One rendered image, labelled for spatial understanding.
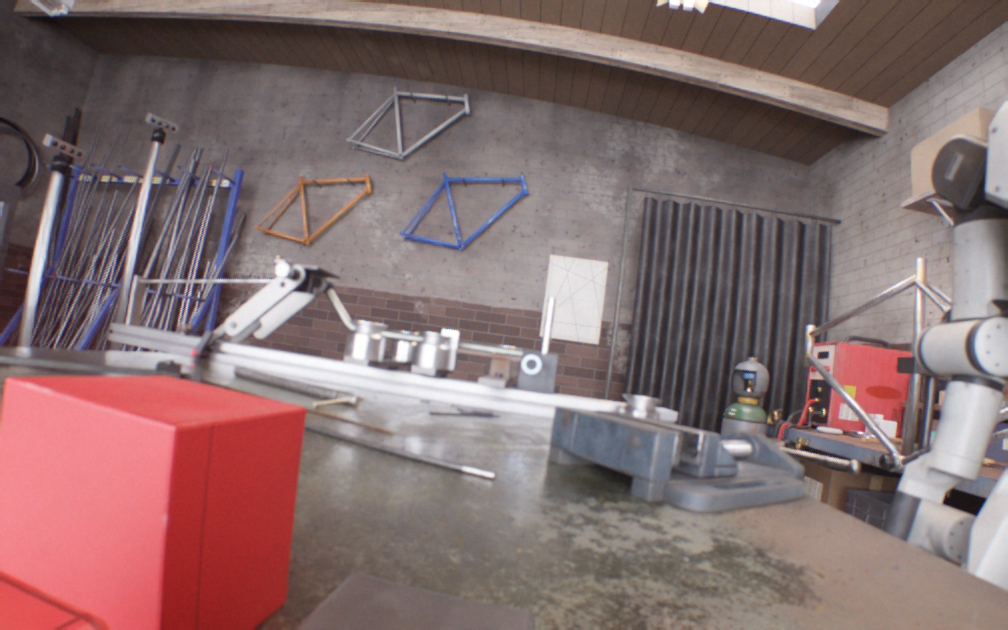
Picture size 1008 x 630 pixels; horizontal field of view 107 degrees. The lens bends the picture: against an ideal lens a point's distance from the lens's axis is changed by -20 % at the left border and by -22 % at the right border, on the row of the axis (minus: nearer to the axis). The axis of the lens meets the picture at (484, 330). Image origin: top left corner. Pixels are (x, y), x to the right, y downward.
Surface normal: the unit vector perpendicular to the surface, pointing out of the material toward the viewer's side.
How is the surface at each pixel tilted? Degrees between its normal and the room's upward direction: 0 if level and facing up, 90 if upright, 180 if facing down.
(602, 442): 90
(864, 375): 90
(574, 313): 90
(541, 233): 90
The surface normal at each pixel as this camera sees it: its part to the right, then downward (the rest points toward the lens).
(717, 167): -0.10, -0.07
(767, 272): -0.76, -0.16
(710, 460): 0.47, 0.02
